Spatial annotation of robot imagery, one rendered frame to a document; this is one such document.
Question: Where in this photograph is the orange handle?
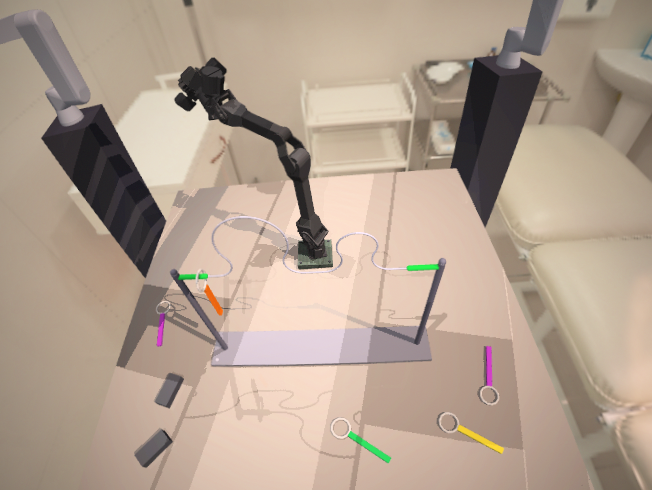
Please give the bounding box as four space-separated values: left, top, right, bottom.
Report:
196 269 223 316

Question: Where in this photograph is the white loop with yellow handle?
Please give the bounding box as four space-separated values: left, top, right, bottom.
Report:
438 412 503 454

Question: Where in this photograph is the white ring with magenta handle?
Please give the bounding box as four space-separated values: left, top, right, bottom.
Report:
155 301 171 347
479 346 500 405

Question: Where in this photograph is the white ring with green handle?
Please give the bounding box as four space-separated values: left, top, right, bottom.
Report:
331 417 391 463

